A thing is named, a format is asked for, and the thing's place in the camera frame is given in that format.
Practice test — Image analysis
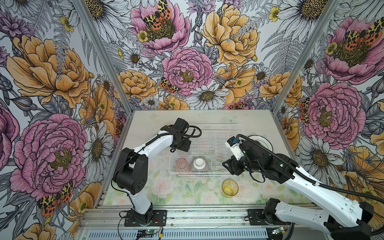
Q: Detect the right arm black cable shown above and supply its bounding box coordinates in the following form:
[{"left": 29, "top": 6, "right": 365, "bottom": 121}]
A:
[{"left": 235, "top": 133, "right": 384, "bottom": 205}]

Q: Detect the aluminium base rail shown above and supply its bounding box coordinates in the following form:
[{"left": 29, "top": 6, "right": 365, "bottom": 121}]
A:
[{"left": 76, "top": 206, "right": 300, "bottom": 240}]

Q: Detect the white ribbed bowl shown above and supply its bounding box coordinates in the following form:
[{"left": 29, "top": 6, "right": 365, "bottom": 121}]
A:
[{"left": 191, "top": 158, "right": 209, "bottom": 173}]

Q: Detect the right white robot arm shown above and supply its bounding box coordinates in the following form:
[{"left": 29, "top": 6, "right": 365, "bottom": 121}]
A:
[{"left": 223, "top": 137, "right": 374, "bottom": 240}]

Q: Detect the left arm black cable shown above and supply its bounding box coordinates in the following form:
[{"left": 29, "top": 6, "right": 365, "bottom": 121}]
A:
[{"left": 110, "top": 125, "right": 203, "bottom": 211}]

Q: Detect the aluminium corner post left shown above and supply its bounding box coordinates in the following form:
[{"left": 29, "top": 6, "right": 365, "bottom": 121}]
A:
[{"left": 70, "top": 0, "right": 134, "bottom": 115}]

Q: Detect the green circuit board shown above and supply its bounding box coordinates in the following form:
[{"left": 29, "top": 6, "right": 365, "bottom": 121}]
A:
[{"left": 136, "top": 230, "right": 157, "bottom": 239}]

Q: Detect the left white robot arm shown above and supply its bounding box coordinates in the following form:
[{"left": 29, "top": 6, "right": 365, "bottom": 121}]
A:
[{"left": 112, "top": 118, "right": 202, "bottom": 216}]

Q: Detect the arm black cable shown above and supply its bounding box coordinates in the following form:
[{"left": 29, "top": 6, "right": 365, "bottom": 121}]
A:
[
  {"left": 235, "top": 133, "right": 384, "bottom": 205},
  {"left": 110, "top": 125, "right": 203, "bottom": 211}
]

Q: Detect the amber glass cup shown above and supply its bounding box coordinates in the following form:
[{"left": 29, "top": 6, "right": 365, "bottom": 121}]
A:
[{"left": 222, "top": 179, "right": 239, "bottom": 197}]

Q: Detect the pink glass cup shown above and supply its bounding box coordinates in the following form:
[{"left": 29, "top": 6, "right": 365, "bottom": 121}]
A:
[{"left": 176, "top": 158, "right": 191, "bottom": 173}]

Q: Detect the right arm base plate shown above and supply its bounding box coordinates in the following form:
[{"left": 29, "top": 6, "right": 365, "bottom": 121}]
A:
[{"left": 245, "top": 209, "right": 272, "bottom": 226}]

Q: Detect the white wire dish rack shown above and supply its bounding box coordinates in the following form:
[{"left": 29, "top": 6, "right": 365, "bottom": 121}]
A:
[{"left": 169, "top": 124, "right": 243, "bottom": 176}]

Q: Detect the aluminium corner post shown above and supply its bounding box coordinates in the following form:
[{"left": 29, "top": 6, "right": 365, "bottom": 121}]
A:
[
  {"left": 70, "top": 0, "right": 134, "bottom": 115},
  {"left": 272, "top": 0, "right": 343, "bottom": 113}
]

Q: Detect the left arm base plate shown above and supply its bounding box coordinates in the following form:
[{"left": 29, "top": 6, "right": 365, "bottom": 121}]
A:
[{"left": 124, "top": 209, "right": 168, "bottom": 227}]

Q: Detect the aluminium corner post right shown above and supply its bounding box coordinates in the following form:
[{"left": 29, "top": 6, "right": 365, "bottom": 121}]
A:
[{"left": 272, "top": 0, "right": 343, "bottom": 113}]

